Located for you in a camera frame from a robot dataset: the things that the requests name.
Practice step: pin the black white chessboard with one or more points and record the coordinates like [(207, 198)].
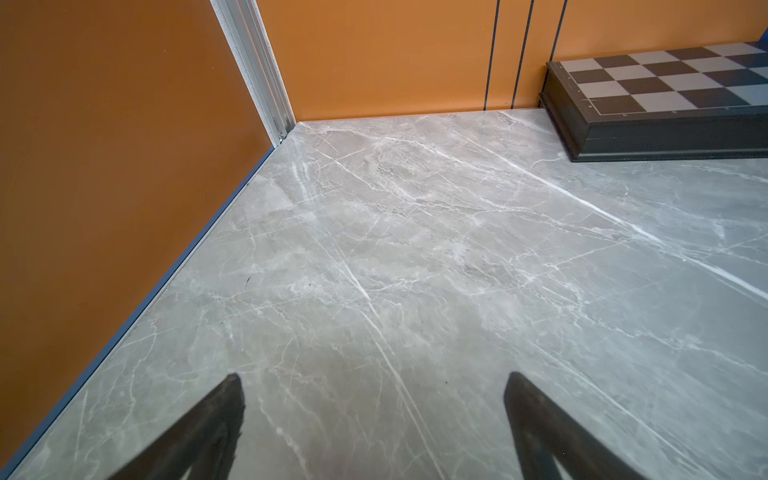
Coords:
[(706, 102)]

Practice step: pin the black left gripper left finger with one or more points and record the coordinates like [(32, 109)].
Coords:
[(201, 444)]

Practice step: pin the aluminium left corner post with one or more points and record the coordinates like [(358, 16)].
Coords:
[(243, 26)]

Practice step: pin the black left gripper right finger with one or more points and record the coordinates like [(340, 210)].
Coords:
[(547, 439)]

